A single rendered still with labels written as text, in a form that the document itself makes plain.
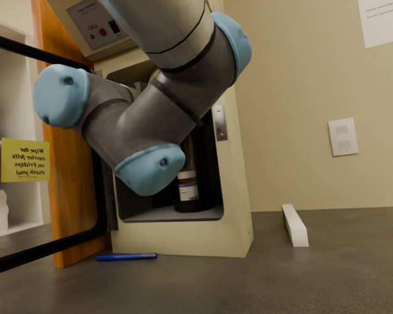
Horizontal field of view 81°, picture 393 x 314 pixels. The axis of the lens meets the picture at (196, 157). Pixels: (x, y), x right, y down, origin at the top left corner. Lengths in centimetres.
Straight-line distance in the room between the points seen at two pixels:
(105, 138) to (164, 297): 24
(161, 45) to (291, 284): 34
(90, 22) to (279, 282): 60
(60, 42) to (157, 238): 52
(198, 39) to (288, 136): 67
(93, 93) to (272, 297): 34
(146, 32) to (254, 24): 80
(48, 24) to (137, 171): 51
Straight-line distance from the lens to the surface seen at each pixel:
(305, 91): 89
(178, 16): 22
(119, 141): 27
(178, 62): 24
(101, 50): 62
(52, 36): 69
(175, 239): 52
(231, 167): 45
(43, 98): 33
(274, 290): 38
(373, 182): 90
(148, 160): 25
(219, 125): 46
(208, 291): 38
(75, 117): 30
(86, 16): 61
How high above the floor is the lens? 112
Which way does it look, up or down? 3 degrees up
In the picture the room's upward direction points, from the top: 7 degrees counter-clockwise
